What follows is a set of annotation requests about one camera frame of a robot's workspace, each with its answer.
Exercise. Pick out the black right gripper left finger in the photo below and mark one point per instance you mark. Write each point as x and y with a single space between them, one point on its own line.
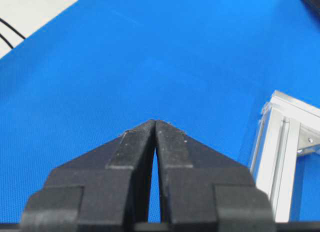
103 190

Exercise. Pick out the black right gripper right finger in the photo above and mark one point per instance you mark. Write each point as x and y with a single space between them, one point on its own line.
206 191

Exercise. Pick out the blue table mat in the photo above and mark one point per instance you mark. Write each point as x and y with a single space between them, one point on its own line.
105 66

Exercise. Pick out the aluminium extrusion frame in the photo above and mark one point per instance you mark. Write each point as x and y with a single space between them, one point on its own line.
288 128

